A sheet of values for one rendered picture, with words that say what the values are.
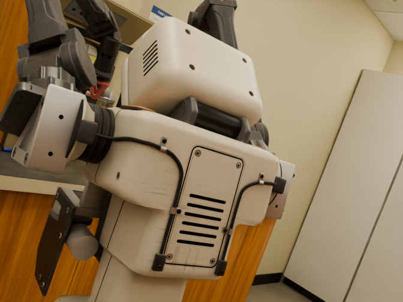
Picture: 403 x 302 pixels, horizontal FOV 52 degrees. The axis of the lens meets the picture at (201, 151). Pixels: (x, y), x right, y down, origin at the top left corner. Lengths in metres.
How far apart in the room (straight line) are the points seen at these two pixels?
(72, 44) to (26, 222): 0.71
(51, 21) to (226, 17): 0.48
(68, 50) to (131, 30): 0.85
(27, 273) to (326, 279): 3.08
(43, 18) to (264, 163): 0.43
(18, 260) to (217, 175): 0.85
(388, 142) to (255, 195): 3.28
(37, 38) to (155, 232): 0.37
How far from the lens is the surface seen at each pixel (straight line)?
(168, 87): 0.60
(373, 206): 3.87
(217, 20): 1.05
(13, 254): 1.32
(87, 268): 1.48
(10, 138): 1.47
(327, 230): 4.02
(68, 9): 1.43
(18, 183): 1.19
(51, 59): 0.67
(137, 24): 1.51
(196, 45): 0.66
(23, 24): 1.36
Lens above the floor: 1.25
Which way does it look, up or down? 5 degrees down
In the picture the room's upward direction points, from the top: 20 degrees clockwise
